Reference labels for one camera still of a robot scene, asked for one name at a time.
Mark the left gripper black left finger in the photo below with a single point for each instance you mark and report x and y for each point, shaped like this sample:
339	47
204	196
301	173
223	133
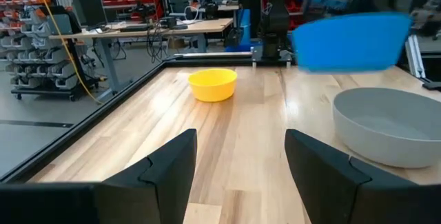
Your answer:
162	182

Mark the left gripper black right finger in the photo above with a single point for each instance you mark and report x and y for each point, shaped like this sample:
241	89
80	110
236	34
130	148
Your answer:
327	186

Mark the light blue plastic bowl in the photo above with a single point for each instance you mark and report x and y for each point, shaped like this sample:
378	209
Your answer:
349	43

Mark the yellow plastic bowl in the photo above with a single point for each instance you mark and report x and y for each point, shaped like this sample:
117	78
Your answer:
213	85

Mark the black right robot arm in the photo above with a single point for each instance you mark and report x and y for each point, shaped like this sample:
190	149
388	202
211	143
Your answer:
275	20

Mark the silver aluminium profile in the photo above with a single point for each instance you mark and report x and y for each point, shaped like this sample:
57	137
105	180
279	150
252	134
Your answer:
415	56

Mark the large grey bowl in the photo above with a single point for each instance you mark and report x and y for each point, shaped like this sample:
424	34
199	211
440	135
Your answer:
386	131

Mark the black keyboard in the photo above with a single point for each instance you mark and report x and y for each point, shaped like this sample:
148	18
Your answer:
134	28

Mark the wooden top desk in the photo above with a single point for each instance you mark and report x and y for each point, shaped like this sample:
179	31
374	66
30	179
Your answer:
193	27

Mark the black desk device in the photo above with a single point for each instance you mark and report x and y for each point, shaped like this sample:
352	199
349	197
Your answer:
169	22

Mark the grey storage bin rack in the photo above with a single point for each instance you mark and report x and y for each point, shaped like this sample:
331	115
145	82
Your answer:
41	55

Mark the blue upright panel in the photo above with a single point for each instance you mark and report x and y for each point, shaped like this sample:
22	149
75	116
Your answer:
245	27

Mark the dark office chair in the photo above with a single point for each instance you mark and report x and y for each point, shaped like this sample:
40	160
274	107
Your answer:
177	3

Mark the black frame foot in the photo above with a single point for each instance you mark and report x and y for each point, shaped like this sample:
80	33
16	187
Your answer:
432	84

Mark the black table edge frame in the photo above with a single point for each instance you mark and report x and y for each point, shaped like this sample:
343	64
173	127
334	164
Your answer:
86	120

